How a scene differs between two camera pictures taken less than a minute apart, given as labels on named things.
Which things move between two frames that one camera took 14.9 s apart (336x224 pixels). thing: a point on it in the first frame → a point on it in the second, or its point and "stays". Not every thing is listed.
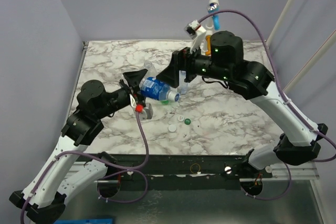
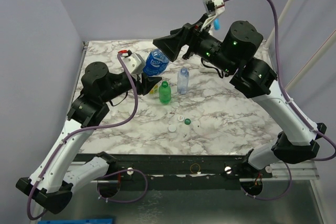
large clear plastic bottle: (151, 71) → (155, 91)
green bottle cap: (187, 121) stays
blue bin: (94, 221) stays
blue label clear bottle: (154, 88) → (155, 63)
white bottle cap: (171, 128) stays
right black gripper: (187, 64) → (189, 38)
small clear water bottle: (183, 86) stays
